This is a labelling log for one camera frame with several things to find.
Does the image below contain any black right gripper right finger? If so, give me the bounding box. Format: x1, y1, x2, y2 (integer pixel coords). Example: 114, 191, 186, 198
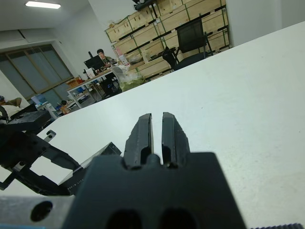
161, 111, 191, 168

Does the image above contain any orange cardboard box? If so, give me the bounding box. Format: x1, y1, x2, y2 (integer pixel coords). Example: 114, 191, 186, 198
66, 77, 84, 88

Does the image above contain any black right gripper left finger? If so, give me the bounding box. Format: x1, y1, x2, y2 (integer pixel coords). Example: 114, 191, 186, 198
123, 113, 155, 169

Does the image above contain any black equipment bar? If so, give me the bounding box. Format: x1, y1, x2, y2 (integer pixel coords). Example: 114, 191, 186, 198
132, 0, 158, 10

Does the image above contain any white plastic bag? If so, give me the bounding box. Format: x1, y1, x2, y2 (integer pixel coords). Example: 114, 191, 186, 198
111, 64, 143, 82

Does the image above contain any large framed window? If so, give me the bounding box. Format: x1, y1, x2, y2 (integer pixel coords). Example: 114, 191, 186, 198
0, 44, 74, 101

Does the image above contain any black computer monitor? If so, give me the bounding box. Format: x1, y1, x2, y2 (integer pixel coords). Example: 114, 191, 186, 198
84, 55, 106, 70

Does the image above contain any person in white shirt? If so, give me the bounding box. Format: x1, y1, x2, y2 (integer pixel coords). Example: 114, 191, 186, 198
0, 95, 23, 117

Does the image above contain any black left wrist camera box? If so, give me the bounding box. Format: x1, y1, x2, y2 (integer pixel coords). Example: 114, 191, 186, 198
4, 111, 52, 133

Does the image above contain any white office desk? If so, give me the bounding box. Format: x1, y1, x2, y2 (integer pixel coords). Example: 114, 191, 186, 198
66, 69, 116, 109

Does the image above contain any yellow-green bag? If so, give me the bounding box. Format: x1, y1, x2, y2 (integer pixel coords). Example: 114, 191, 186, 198
119, 77, 146, 93

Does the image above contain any person in camouflage shirt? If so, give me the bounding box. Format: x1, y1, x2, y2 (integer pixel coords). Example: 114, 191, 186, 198
96, 48, 112, 65

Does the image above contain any black office chair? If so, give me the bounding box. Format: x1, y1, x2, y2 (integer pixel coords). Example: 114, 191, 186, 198
162, 18, 214, 72

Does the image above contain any ceiling light panel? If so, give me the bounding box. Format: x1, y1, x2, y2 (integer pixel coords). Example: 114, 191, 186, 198
25, 0, 61, 10

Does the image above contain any black computer tower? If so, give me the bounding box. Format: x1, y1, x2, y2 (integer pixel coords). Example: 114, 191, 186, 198
101, 80, 121, 96

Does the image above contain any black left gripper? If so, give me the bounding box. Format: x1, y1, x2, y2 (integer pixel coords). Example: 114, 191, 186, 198
0, 128, 81, 196

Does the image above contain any wooden crate stack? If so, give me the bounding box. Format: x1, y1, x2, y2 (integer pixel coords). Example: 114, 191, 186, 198
104, 0, 231, 82

